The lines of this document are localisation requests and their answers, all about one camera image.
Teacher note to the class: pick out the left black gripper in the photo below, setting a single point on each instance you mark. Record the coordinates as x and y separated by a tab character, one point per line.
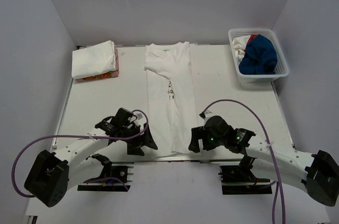
134	148

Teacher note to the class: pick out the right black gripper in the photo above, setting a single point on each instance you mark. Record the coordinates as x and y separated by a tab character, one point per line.
197	133

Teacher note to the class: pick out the white cartoon-print t-shirt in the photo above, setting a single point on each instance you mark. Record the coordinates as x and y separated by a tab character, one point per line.
171	101

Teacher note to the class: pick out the blue t-shirt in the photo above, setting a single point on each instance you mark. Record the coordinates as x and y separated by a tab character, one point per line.
260	57

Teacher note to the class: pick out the white red-print t-shirt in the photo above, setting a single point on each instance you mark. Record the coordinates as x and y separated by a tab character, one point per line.
240	44

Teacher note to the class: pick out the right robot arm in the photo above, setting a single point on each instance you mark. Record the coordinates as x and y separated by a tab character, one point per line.
315	174

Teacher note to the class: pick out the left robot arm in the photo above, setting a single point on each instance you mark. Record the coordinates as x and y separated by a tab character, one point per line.
54	173

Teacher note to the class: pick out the white plastic basket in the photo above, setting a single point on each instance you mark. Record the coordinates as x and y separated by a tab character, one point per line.
281	69

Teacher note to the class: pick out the folded white t-shirt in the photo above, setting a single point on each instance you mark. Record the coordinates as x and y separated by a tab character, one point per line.
94	60

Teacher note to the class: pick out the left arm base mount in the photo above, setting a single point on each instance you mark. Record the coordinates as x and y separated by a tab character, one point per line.
112	177

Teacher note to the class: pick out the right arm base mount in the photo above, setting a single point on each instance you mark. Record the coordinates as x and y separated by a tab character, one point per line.
237	178

